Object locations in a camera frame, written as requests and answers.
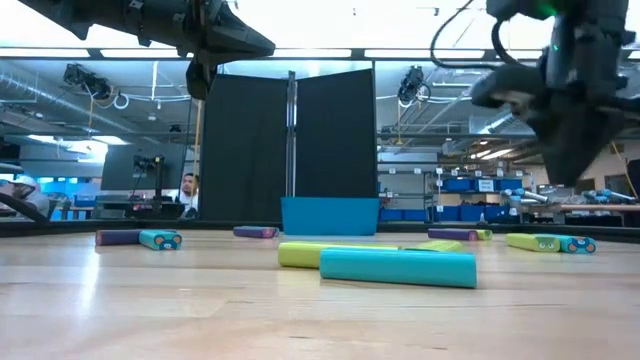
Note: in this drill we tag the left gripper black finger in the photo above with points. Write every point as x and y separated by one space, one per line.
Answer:
235 59
240 42

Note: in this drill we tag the teal rectangular block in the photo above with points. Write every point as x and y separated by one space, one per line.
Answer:
397 268
577 244
160 240

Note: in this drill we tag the lime green rectangular block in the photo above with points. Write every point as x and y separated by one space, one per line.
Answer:
530 242
484 235
437 246
300 255

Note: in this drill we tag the purple rectangular block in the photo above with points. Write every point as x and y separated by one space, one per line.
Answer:
117 237
254 232
452 234

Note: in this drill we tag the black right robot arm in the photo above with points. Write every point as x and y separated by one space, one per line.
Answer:
585 35

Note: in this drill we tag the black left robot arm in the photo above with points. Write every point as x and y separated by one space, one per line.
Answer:
100 15

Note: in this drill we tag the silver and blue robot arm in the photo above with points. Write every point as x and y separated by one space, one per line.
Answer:
620 196
535 196

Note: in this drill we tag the wooden workbench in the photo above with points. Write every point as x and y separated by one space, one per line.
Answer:
600 207

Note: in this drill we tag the blue storage bin white label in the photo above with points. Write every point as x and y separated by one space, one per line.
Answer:
485 185

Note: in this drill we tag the black folding partition screen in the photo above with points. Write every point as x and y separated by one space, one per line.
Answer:
245 150

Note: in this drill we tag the black hanging ceiling device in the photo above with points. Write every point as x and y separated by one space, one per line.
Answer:
82 75
411 82

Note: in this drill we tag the person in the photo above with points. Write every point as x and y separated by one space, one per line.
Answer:
188 187
27 192

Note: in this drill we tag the large dark display screen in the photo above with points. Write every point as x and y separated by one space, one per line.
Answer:
120 170

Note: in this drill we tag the metal storage shelf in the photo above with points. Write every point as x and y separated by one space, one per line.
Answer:
400 173

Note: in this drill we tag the blue plastic bin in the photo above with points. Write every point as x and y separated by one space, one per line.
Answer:
330 216

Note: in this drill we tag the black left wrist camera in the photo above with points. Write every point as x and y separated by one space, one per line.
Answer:
201 80

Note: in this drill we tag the silver ventilation duct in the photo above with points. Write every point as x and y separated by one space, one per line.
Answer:
50 100
500 122

